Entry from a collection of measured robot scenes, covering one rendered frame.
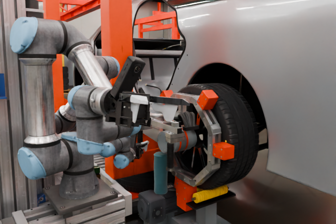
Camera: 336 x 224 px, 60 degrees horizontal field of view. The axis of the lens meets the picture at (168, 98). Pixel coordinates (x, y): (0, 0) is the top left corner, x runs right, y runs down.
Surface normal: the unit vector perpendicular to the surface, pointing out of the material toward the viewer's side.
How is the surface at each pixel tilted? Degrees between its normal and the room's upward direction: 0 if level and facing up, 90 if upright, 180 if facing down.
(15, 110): 90
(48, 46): 90
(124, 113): 82
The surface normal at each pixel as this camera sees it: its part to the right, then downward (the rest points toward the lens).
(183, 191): -0.84, 0.07
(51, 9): 0.55, 0.11
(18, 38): -0.62, -0.04
